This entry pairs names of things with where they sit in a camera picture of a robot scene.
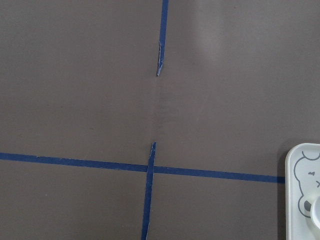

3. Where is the pale green bear tray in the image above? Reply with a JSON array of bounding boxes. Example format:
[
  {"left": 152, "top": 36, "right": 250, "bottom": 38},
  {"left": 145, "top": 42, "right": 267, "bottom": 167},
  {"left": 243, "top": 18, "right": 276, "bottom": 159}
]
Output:
[{"left": 285, "top": 143, "right": 320, "bottom": 240}]

